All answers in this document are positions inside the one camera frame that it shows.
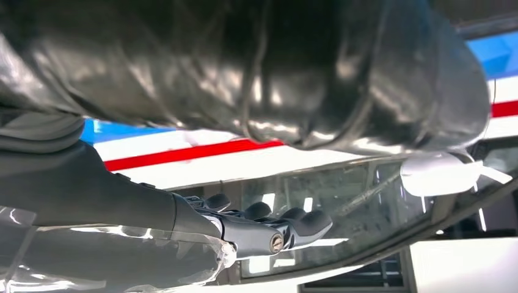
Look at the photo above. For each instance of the blue metal shelf rack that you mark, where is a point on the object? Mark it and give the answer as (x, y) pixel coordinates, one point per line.
(493, 54)

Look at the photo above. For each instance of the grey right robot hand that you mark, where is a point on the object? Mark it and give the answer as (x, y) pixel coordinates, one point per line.
(242, 60)

